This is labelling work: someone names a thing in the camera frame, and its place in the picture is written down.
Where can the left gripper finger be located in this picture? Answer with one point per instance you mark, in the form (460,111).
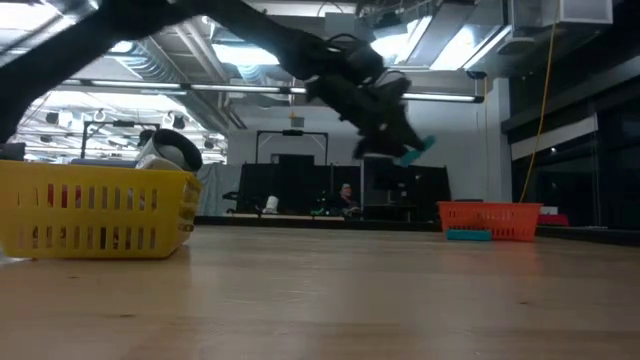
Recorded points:
(406,132)
(380,147)

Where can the teal rectangular case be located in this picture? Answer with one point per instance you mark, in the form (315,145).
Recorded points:
(469,235)
(415,154)

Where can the yellow plastic basket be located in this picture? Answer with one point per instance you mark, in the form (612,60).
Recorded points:
(100,217)

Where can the red dual USB charger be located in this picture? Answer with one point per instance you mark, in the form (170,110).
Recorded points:
(64,196)

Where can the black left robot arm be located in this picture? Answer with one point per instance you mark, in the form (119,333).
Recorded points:
(45,70)

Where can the black equipment station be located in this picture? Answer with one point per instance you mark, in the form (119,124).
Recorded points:
(400,190)

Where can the person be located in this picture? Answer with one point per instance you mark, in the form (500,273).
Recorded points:
(345,200)

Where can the long linear light bar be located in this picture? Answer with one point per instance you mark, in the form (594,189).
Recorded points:
(235,88)

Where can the orange plastic basket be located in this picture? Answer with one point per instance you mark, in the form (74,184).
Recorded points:
(490,222)

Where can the grey cloth cover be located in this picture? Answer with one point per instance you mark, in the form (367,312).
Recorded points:
(220,185)

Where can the small white background box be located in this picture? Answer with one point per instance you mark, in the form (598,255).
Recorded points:
(550,210)

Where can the red background box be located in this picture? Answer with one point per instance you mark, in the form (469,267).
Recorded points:
(554,220)

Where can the black monitor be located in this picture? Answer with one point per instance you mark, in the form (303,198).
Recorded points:
(12,151)

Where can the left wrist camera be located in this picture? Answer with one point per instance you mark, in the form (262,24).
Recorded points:
(357,57)

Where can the grey wall vent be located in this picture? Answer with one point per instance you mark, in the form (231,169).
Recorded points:
(297,121)

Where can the black ceiling camera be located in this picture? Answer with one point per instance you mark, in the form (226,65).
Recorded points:
(475,74)

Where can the black aluminium table frame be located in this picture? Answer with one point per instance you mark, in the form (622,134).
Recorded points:
(300,223)

